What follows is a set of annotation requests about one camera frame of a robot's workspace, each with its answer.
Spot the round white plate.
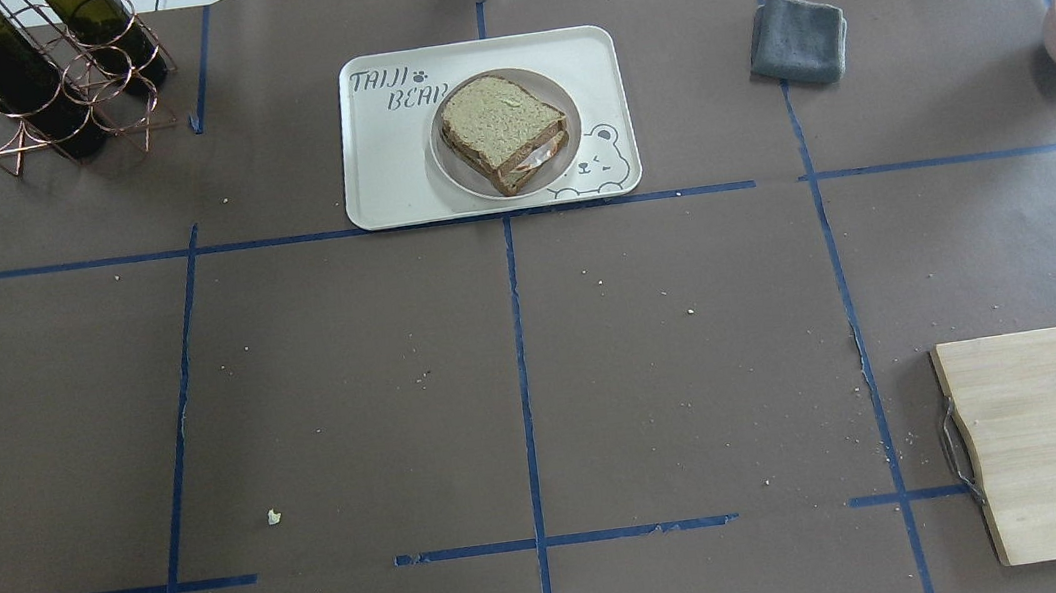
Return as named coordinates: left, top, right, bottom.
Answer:
left=430, top=68, right=582, bottom=202

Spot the fake fried egg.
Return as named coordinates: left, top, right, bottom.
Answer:
left=513, top=133, right=568, bottom=174

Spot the folded grey cloth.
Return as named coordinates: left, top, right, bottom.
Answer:
left=749, top=0, right=848, bottom=85

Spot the cream bear serving tray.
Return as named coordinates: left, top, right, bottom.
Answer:
left=337, top=24, right=643, bottom=230

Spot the copper wire bottle rack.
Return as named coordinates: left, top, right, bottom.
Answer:
left=0, top=0, right=178, bottom=176

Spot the bread slice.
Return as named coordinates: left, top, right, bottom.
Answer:
left=438, top=74, right=568, bottom=177
left=463, top=133, right=570, bottom=200

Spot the bread slice on plate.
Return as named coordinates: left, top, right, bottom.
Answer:
left=463, top=133, right=570, bottom=200

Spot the dark green wine bottle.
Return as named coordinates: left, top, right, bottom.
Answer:
left=0, top=11, right=108, bottom=159

